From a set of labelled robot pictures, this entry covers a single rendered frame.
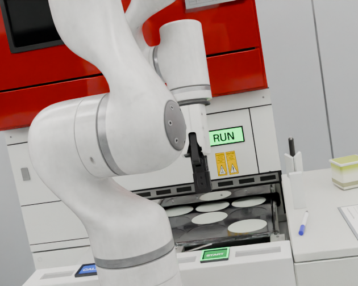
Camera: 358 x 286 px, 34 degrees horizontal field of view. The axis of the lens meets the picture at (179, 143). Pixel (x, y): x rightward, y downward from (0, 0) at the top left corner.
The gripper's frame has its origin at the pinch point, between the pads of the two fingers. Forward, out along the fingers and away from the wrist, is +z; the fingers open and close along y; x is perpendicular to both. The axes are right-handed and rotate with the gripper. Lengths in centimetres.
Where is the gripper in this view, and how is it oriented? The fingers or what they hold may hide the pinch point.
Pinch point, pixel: (202, 182)
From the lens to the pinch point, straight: 114.7
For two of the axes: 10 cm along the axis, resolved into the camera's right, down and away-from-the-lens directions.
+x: 9.8, -1.5, -1.6
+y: -1.7, -0.1, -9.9
